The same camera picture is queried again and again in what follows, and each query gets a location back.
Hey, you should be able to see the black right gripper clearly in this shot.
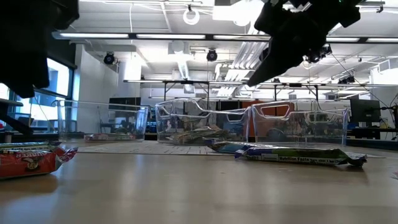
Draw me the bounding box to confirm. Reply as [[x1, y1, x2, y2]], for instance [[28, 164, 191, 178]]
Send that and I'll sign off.
[[247, 0, 341, 87]]

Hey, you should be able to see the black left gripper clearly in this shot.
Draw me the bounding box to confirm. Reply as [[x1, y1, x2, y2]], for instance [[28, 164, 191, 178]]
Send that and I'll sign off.
[[0, 0, 52, 99]]

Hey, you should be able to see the dark blue Chewy granola bar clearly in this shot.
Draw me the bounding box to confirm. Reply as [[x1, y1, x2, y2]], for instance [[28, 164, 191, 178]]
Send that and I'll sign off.
[[234, 146, 368, 167], [206, 139, 312, 154]]

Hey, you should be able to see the large window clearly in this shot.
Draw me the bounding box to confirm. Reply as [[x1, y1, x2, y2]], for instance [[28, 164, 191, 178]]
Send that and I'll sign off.
[[0, 57, 74, 130]]

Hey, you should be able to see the grey desk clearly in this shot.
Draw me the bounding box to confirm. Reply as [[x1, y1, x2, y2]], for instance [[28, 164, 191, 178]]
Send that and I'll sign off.
[[0, 98, 34, 135]]

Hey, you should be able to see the long ceiling light strip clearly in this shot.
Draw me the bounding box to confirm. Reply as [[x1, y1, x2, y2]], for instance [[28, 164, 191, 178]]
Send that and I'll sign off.
[[58, 32, 130, 39], [366, 37, 398, 44], [136, 33, 206, 40], [326, 36, 361, 43], [213, 34, 271, 41]]

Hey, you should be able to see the orange panel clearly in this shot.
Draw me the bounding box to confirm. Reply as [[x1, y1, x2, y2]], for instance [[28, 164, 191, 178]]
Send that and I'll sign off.
[[241, 100, 295, 138]]

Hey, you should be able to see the bright ceiling light panel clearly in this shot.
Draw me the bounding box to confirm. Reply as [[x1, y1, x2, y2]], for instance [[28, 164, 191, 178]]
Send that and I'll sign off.
[[213, 0, 265, 23]]

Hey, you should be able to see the clear plastic bin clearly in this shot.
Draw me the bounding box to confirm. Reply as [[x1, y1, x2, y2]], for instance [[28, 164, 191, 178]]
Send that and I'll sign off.
[[155, 98, 252, 146], [251, 98, 349, 147], [57, 99, 150, 142]]

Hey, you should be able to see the black monitor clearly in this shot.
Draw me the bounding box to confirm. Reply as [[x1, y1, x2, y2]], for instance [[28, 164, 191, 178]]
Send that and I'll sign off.
[[349, 98, 382, 124], [108, 96, 141, 110]]

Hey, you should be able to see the dark background desk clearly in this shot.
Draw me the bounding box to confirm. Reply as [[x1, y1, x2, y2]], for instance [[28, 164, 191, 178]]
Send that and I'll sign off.
[[348, 126, 398, 141]]

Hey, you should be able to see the black metal frame stand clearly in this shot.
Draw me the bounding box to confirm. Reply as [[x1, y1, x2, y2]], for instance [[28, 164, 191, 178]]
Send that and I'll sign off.
[[272, 82, 320, 100], [123, 79, 211, 110]]

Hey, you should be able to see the black ceiling camera cluster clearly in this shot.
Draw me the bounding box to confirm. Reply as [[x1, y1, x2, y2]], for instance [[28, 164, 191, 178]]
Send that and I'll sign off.
[[304, 45, 333, 65]]

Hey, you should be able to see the white ceiling duct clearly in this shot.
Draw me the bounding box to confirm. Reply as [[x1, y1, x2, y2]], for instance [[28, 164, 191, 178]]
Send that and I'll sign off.
[[167, 40, 192, 80]]

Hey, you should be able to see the white cable ring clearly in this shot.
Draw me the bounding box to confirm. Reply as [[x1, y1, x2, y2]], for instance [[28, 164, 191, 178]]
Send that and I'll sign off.
[[182, 8, 201, 26]]

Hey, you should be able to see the black stand with cables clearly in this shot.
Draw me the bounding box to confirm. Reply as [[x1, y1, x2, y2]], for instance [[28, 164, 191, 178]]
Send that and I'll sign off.
[[381, 104, 398, 141]]

